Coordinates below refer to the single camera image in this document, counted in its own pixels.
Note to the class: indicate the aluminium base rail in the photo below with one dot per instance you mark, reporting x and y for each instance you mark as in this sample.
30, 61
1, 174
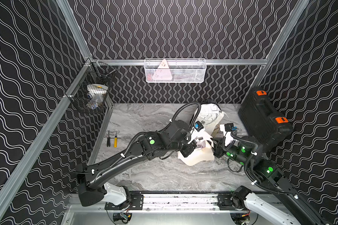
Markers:
176, 201

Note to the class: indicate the white cap at back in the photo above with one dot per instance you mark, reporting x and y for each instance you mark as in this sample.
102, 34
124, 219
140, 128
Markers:
210, 116

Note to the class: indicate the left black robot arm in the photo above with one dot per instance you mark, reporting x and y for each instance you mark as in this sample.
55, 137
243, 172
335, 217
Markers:
178, 136

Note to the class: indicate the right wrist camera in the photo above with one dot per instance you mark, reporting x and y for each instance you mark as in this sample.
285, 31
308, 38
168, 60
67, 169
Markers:
227, 129

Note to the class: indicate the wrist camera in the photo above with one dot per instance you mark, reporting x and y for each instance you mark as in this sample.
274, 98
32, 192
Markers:
197, 131
227, 129

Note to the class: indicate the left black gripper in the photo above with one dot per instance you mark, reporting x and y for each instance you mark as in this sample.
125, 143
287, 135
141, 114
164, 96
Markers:
188, 149

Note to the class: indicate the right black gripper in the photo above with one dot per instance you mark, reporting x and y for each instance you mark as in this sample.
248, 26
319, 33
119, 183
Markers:
218, 146

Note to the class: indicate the black tool case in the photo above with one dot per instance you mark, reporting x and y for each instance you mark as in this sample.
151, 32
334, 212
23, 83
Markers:
262, 120

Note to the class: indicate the aluminium left side rail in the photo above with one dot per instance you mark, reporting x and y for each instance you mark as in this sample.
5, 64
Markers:
16, 179

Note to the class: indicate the cream cap with text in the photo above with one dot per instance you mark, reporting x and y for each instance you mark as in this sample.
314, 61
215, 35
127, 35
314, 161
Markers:
202, 152

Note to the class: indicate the pink triangle card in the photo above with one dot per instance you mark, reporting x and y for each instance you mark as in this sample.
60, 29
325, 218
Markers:
163, 72

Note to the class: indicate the aluminium frame post right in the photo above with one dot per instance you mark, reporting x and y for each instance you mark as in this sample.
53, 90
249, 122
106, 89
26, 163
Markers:
289, 25

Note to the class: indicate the aluminium frame post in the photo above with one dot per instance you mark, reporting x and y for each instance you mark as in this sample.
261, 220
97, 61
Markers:
75, 28
289, 25

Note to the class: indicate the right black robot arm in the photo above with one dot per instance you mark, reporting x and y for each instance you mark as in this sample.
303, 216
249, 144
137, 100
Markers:
247, 151

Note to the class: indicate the aluminium frame post left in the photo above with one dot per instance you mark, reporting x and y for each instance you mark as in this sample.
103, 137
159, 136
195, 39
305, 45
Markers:
75, 28

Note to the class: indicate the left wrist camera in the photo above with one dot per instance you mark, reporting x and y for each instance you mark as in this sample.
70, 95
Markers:
197, 131

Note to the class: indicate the aluminium back crossbar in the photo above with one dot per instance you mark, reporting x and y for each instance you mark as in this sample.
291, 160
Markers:
209, 62

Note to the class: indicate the black wire basket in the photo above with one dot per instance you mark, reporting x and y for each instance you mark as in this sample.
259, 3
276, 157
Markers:
97, 73

